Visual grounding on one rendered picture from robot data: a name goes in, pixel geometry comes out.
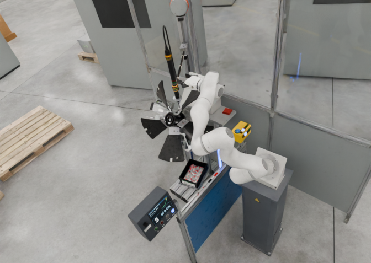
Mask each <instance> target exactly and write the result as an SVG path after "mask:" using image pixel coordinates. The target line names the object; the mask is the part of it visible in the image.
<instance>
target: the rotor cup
mask: <svg viewBox="0 0 371 263"><path fill-rule="evenodd" d="M177 114H178V112H169V113H167V114H166V116H165V124H166V125H167V126H168V127H178V126H177V124H178V123H179V122H180V121H182V120H183V119H186V117H185V115H184V113H182V112H181V113H180V115H179V116H178V115H177ZM169 119H171V121H170V120H169ZM177 122H178V123H177Z"/></svg>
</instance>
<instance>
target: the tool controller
mask: <svg viewBox="0 0 371 263"><path fill-rule="evenodd" d="M173 208H174V212H173V213H172V212H171V209H173ZM177 212H178V209H177V207H176V205H175V204H174V202H173V200H172V198H171V196H170V195H169V193H168V191H166V190H164V189H162V188H161V187H159V186H156V187H155V188H154V189H153V190H152V191H151V192H150V193H149V194H148V195H147V196H146V197H145V198H144V199H143V200H142V201H141V202H140V203H139V204H138V205H137V206H136V207H135V208H134V209H133V210H132V211H131V212H130V213H129V214H128V218H129V219H130V220H131V222H132V223H133V225H134V226H135V228H136V229H137V230H138V232H139V233H140V234H141V235H142V236H143V237H144V238H146V239H147V240H148V241H149V242H151V241H152V240H153V238H154V237H155V236H156V235H157V234H158V233H159V232H160V231H161V230H162V228H163V227H164V226H165V225H166V224H167V223H168V222H169V221H170V220H171V218H172V217H173V216H174V215H175V214H176V213H177ZM167 214H168V215H169V218H166V215H167ZM157 215H159V217H160V218H161V220H160V221H163V224H162V225H160V221H159V222H158V223H157V224H156V225H155V224H154V223H153V221H152V220H153V219H154V218H155V217H156V216H157ZM155 227H158V230H157V231H154V228H155Z"/></svg>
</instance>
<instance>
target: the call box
mask: <svg viewBox="0 0 371 263"><path fill-rule="evenodd" d="M246 125H247V123H245V122H243V121H240V122H239V123H238V124H237V125H236V126H235V128H234V129H233V130H232V132H233V134H234V139H235V141H236V142H238V143H242V142H243V140H244V139H245V138H246V137H247V136H248V135H249V134H250V133H251V130H250V131H249V132H248V134H247V135H245V137H244V138H242V136H243V135H244V134H245V132H246V131H247V130H248V129H249V128H250V127H251V125H250V124H249V126H248V127H247V128H246V129H245V130H244V131H242V129H243V128H244V127H245V126H246ZM236 129H239V130H240V131H241V132H243V133H242V134H241V133H236V132H235V130H236Z"/></svg>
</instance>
